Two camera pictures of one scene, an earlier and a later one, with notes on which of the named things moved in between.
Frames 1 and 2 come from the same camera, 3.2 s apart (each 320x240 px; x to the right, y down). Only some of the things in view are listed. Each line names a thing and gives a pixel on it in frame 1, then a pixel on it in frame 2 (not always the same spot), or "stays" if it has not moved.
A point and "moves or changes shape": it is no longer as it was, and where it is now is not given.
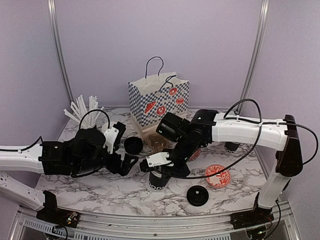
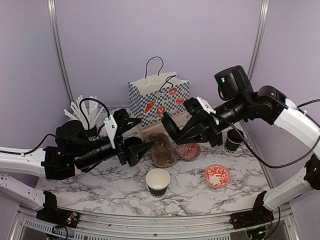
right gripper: [184, 171] → [208, 132]
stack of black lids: [133, 145] stays
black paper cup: [158, 180] moves or changes shape
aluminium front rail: [282, 225] stays
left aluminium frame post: [54, 26] stays
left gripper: [115, 168] → [136, 152]
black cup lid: [197, 195] moves or changes shape
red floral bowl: [219, 180] stays
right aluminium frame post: [259, 38] stays
